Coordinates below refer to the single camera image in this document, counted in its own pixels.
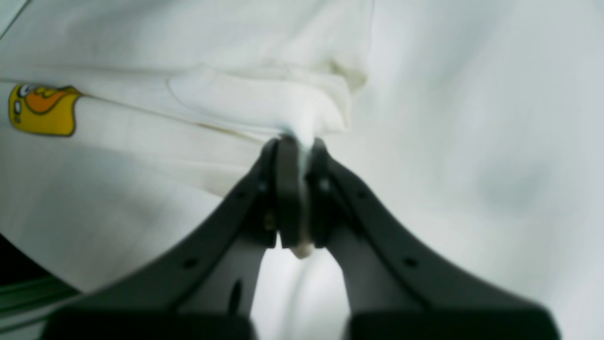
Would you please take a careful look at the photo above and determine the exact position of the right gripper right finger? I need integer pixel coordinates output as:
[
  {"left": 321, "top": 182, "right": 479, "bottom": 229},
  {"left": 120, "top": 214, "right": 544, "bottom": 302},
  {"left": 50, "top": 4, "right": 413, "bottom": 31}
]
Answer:
[{"left": 309, "top": 139, "right": 561, "bottom": 340}]

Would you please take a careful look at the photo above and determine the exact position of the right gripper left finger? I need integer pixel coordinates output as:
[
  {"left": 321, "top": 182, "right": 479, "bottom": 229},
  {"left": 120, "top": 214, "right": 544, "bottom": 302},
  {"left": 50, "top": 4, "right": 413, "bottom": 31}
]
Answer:
[{"left": 42, "top": 137, "right": 302, "bottom": 340}]

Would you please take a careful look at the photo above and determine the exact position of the white printed T-shirt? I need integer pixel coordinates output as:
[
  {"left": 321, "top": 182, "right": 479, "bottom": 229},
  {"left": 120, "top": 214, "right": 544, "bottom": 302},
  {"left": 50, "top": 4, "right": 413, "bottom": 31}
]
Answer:
[{"left": 1, "top": 0, "right": 603, "bottom": 340}]

